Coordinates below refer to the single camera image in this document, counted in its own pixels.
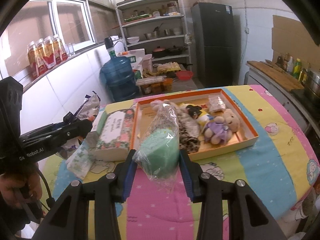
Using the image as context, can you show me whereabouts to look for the leopard print plush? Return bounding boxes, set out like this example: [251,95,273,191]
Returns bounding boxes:
[179,122,201,154]

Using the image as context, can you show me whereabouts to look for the white tissue packet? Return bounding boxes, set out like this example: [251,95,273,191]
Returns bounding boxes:
[66,141,95,180]

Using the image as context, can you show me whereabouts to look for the purple dress teddy bear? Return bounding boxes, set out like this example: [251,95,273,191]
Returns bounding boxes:
[203,109,240,145]

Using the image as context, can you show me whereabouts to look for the yellow white plush doll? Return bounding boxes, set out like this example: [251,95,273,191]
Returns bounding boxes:
[185,104,214,130]

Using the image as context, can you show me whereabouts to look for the purple white wipes packet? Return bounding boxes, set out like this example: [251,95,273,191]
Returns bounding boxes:
[58,91,101,159]

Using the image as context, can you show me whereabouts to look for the person's left hand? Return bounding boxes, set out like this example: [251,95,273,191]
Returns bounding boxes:
[1,163,42,209]

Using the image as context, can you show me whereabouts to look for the floral gift box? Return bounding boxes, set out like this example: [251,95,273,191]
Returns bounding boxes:
[94,108,135,162]

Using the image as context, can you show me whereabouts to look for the white green tissue box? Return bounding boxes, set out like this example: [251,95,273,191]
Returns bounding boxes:
[86,111,107,141]

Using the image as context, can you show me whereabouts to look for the orange shallow cardboard box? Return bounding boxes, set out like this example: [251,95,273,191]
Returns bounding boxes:
[130,88,259,161]

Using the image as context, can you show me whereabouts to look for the clear plastic bag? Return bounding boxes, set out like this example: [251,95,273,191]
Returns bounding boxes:
[208,95,226,113]

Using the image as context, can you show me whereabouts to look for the colourful cartoon bed sheet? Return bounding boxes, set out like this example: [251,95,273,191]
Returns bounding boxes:
[41,84,320,240]

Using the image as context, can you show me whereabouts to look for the low green table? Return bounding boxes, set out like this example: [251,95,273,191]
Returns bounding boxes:
[136,69,197,95]

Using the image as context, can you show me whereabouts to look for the blue water jug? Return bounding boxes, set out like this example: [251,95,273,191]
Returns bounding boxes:
[99,36,139,102]

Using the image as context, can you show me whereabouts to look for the red plastic basket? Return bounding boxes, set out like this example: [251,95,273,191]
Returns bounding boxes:
[176,70,194,81]

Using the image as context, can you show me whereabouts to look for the red oil bottles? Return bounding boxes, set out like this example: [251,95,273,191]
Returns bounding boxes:
[27,34,68,79]

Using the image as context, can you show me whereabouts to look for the egg tray with eggs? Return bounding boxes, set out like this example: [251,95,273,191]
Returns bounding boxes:
[157,62,181,74]

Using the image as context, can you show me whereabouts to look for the wooden cutting board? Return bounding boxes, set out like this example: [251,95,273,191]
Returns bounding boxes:
[247,61,304,92]

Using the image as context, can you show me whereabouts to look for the black refrigerator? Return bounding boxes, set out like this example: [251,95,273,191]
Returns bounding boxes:
[191,2,238,88]

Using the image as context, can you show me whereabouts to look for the white metal shelf rack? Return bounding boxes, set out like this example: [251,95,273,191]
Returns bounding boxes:
[116,0,191,63]

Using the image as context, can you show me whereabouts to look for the green bottle on counter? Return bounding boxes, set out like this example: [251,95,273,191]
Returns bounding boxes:
[292,58,302,79]

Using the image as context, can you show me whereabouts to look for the steel pot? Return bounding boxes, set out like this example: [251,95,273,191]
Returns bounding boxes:
[305,69,320,97]

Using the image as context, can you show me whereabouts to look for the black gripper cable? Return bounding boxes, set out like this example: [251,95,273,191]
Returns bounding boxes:
[35,167,56,210]

